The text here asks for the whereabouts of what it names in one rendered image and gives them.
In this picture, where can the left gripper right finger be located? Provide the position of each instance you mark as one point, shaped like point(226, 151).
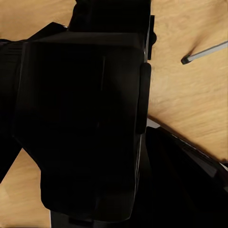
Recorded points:
point(188, 196)

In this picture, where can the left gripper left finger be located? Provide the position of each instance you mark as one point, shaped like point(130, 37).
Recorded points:
point(9, 149)

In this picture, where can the camera tripod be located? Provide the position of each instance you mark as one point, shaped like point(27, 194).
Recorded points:
point(203, 53)

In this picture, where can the digital camera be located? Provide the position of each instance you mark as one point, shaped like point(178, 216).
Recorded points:
point(76, 98)

